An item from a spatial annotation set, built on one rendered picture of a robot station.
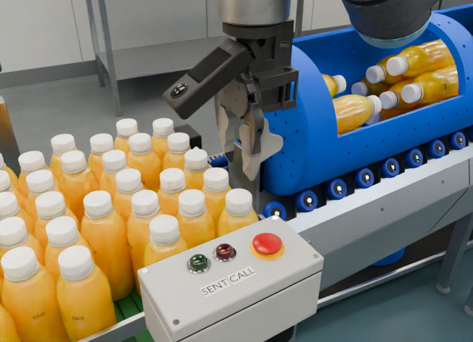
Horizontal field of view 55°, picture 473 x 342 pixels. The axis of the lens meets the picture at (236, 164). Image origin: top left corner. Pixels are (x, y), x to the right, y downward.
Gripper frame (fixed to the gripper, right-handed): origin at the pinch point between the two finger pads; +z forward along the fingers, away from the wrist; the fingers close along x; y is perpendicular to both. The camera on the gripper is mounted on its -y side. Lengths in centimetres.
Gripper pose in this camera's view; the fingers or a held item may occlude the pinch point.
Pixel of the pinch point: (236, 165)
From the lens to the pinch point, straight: 64.4
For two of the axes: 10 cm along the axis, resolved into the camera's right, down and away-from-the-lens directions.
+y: 8.5, -2.8, 4.4
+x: -5.2, -4.6, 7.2
